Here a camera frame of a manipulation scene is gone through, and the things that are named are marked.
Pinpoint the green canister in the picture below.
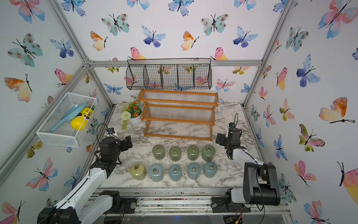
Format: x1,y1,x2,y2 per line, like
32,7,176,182
169,146,181,161
152,145,165,160
201,145,216,162
187,145,200,161

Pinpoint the yellow canister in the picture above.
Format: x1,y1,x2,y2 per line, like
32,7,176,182
130,162,147,181

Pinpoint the blue canister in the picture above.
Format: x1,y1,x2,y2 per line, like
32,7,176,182
204,161,218,178
148,164,164,182
168,164,182,182
187,163,201,180

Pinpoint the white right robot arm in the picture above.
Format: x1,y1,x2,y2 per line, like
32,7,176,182
215,127,281,206

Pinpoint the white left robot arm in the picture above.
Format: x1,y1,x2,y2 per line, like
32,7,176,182
37,135,133,224

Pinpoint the wooden three-tier shelf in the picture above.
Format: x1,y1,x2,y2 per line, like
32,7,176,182
138,89,219,141

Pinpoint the white pot with flowers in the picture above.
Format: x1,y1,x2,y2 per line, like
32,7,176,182
121,100,143,131

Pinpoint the yellow bottle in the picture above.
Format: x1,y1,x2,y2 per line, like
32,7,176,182
70,107,93,131

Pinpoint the teal dustpan scoop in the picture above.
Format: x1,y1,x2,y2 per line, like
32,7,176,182
50,103,87,132

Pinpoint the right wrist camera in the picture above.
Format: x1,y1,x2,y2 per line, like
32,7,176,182
228,122,236,129

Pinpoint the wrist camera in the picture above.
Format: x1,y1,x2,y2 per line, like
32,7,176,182
228,122,236,129
106,127,118,138

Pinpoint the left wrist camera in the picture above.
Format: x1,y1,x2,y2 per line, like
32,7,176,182
106,127,118,138

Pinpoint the white mesh wall basket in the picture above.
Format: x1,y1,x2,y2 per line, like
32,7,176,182
36,92,98,147

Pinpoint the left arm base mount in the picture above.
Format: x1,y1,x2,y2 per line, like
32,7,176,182
99,190,138,215

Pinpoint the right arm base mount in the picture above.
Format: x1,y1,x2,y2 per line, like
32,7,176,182
210,189,251,213

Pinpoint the black wire wall basket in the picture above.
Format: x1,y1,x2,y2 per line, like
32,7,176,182
125,58,212,91

